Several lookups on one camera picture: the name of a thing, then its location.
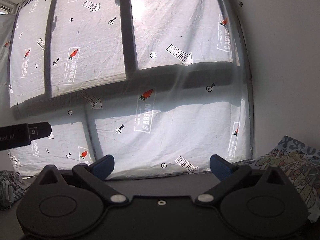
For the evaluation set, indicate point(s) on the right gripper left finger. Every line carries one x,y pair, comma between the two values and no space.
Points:
91,177

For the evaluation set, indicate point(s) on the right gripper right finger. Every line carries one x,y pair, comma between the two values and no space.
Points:
229,175

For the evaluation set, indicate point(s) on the light blue graphic t-shirt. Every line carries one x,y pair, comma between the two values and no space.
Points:
300,163

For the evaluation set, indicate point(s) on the grey crumpled garment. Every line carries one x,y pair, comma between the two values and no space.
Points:
12,188

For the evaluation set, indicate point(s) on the white printed window sheet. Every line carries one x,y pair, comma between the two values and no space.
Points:
161,85

